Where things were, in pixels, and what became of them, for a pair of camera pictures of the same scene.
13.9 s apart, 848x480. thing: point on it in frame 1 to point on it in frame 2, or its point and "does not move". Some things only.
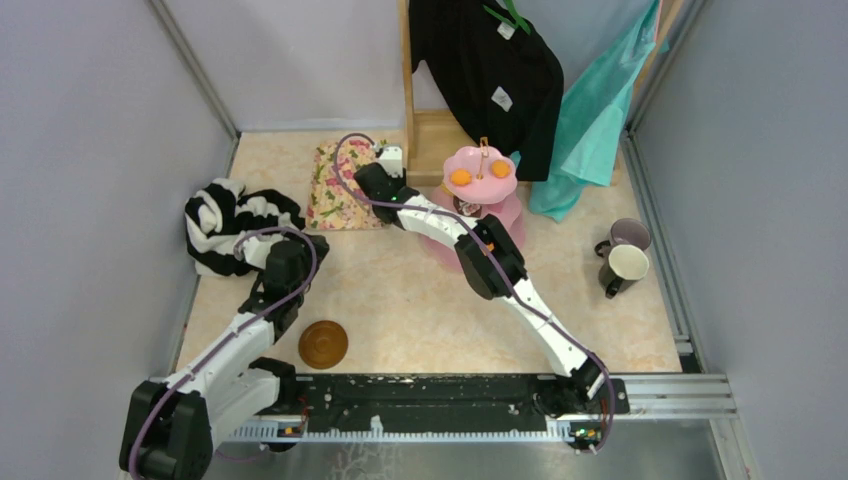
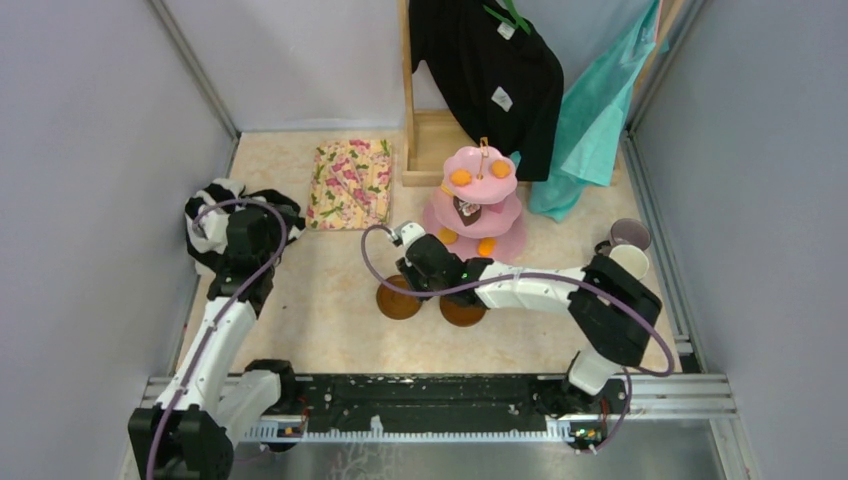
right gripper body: [397, 181] to [417, 280]
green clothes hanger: [517, 19] does not move
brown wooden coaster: [322, 344] to [397, 305]
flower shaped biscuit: [461, 176] does not move
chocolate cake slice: [469, 209] does not move
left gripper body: [307, 253] to [275, 230]
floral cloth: [331, 206] does not move
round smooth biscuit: [500, 169] does not move
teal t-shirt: [596, 108] does not move
